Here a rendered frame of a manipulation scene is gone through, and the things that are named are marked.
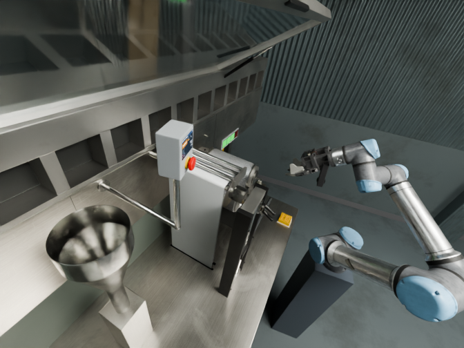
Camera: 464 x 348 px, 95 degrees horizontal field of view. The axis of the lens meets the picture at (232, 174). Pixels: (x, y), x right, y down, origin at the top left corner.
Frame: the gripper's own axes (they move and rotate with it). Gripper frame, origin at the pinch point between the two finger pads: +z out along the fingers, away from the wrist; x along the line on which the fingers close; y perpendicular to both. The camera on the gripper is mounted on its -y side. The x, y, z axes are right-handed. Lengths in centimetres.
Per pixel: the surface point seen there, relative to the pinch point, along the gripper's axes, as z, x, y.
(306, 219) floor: 61, -123, -124
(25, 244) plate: 35, 79, 34
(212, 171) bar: 10.6, 34.0, 23.0
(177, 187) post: 1, 57, 30
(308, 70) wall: 11, -165, 32
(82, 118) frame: 19, 57, 54
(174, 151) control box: -8, 60, 38
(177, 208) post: 5, 57, 24
